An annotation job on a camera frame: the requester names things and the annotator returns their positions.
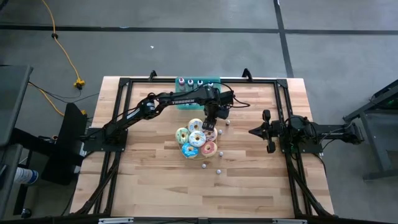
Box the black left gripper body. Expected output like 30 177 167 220
203 86 234 121

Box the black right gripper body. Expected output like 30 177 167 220
262 109 285 154

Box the donut with purple stripes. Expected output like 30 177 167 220
203 128 218 142

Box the white donut with blue stripes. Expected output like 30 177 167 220
187 118 205 134

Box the white donut with blue patches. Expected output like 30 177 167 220
188 131 207 148

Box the teal plastic tray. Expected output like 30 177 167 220
175 77 222 111

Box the pink frosted donut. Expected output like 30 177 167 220
200 141 218 158

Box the green donut with black stripes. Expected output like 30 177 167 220
175 127 191 145

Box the plate of colourful donuts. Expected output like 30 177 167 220
176 123 219 161

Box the blue frosted donut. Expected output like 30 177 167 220
181 142 200 159

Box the black control box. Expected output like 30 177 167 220
41 102 88 187

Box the white and blue can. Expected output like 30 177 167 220
14 166 40 187

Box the grey side desk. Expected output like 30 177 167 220
0 64 34 218

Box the black aluminium table frame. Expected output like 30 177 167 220
70 68 335 218

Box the silver metal bracket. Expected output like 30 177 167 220
272 218 308 224
98 217 134 224

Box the dark metal table frame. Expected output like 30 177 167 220
343 79 398 182

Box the yellow extension cable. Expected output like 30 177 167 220
41 0 86 90

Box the short yellow floor cable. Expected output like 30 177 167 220
39 89 65 117

